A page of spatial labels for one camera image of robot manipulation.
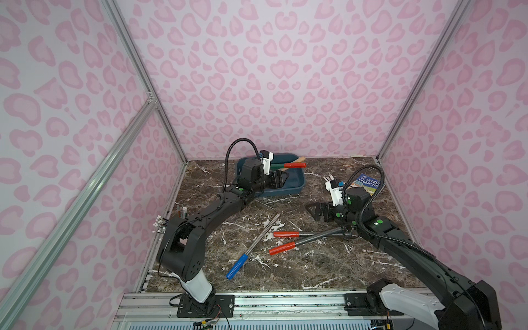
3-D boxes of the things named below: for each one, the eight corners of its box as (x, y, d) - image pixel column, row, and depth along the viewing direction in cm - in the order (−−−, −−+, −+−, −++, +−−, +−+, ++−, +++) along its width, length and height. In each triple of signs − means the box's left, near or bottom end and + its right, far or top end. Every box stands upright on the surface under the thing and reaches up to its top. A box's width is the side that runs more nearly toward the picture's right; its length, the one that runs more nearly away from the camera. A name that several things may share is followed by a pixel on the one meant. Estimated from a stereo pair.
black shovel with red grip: (273, 237, 92) (273, 234, 89) (273, 234, 93) (273, 231, 90) (328, 237, 92) (330, 234, 89) (328, 234, 93) (329, 231, 90)
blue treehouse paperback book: (351, 186, 110) (353, 182, 107) (356, 175, 115) (358, 171, 112) (373, 196, 105) (376, 192, 103) (378, 185, 110) (381, 181, 107)
